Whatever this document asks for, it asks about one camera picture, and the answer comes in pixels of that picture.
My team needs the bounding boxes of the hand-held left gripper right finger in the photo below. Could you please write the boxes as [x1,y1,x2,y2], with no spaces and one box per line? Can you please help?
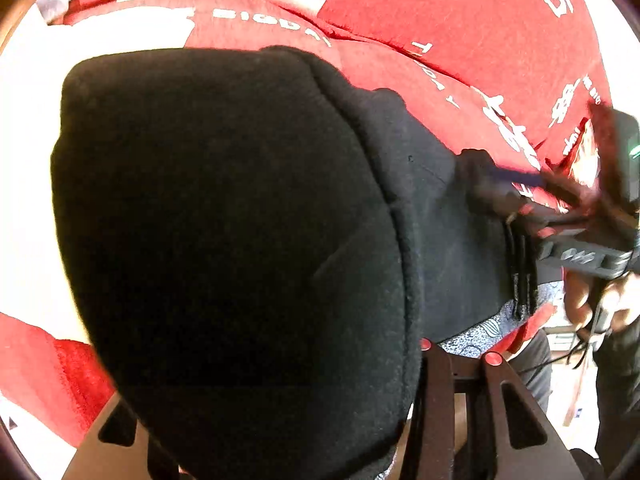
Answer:
[400,337,574,480]

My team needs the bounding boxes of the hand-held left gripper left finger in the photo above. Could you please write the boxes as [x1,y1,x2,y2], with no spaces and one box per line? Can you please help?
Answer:
[60,390,182,480]

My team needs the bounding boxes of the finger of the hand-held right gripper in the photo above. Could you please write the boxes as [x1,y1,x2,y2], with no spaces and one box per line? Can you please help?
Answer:
[472,182,596,233]
[462,149,608,211]

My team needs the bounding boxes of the black cable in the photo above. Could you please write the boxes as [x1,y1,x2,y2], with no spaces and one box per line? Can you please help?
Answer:
[520,275,616,376]

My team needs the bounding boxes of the person's right hand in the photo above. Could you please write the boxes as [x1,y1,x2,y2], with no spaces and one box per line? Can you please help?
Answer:
[564,267,640,337]

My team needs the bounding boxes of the black pants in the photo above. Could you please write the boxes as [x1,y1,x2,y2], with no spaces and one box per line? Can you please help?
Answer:
[50,45,567,480]

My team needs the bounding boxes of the blue grey patterned cloth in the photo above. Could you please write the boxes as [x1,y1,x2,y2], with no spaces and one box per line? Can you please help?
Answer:
[435,280,561,358]

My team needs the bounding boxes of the red white printed blanket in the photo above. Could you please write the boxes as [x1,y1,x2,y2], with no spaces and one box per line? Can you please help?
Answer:
[0,0,613,451]

